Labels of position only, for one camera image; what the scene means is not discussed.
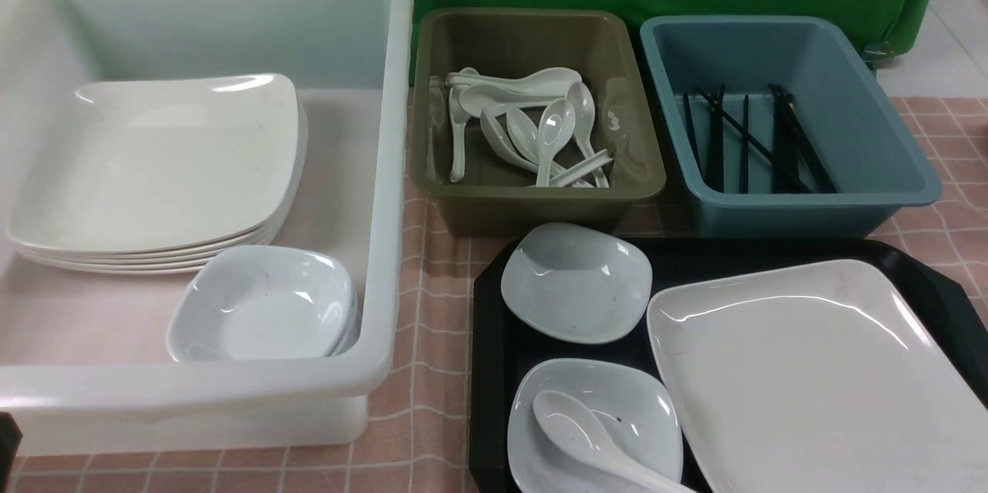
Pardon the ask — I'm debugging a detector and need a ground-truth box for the white ceramic soup spoon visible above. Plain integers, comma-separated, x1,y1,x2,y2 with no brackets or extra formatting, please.
533,390,692,492

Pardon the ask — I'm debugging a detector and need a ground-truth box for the white bowl in bin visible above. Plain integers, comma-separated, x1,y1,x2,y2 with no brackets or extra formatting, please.
165,245,360,362

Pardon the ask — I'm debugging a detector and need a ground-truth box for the olive brown spoon bin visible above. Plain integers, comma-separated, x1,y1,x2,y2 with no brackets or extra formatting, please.
407,8,667,236

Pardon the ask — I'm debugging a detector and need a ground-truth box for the pink checkered tablecloth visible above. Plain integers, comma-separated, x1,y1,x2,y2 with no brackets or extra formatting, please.
5,96,986,492

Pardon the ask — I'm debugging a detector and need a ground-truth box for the large translucent white bin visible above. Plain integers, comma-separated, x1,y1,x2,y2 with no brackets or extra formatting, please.
2,0,413,457

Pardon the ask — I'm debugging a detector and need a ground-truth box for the top white square plate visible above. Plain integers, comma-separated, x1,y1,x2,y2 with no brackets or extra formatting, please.
7,73,303,255

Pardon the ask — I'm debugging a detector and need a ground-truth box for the white spoon top horizontal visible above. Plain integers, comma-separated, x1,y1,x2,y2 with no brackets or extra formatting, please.
445,67,583,96

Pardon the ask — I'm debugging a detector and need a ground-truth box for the black chopstick middle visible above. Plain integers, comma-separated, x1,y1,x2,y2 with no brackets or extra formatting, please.
739,93,750,194

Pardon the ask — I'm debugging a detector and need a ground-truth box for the white bowl tray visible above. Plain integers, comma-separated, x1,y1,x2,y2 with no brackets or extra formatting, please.
506,357,684,492
500,222,653,345

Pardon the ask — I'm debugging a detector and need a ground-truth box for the large white rice plate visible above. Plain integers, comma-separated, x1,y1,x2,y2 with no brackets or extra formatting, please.
647,258,987,492

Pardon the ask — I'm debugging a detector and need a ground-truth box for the black serving tray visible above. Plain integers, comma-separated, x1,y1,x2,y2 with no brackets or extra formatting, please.
467,238,987,492

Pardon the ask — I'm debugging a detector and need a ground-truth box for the black chopstick bundle right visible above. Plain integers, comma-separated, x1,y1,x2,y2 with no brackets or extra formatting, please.
769,84,837,194

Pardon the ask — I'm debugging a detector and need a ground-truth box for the white spoon centre upright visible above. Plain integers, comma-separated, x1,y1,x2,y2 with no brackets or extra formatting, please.
534,98,577,187

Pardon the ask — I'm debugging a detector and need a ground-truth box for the blue chopstick bin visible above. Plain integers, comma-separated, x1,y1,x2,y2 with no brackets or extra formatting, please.
640,15,942,238

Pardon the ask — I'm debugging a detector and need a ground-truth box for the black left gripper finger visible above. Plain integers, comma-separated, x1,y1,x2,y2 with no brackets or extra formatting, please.
0,412,22,490

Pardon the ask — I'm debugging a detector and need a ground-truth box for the black chopstick diagonal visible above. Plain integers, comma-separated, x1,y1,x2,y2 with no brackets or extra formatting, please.
695,86,811,194

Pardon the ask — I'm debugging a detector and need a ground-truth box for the white spoon right upright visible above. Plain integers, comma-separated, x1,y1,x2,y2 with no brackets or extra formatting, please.
566,81,596,159

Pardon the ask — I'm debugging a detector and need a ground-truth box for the black chopstick far left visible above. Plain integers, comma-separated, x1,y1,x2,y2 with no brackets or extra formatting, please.
682,92,702,176

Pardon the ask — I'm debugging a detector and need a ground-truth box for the white spoon upright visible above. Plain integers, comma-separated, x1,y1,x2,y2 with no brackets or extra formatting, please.
566,81,596,159
534,98,577,187

